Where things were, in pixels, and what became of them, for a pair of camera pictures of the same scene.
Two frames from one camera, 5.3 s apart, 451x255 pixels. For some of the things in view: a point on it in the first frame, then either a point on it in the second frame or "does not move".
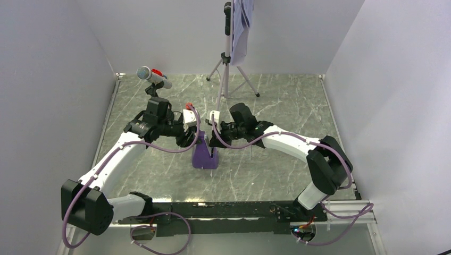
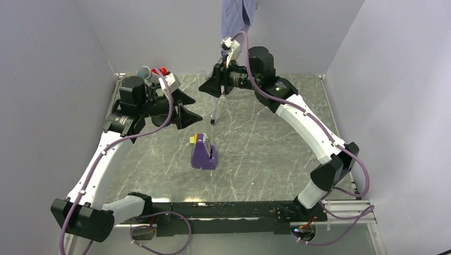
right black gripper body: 230,133 -> 234,77
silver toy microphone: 153,76 does not move
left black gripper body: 182,141 -> 158,106
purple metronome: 201,158 does not move
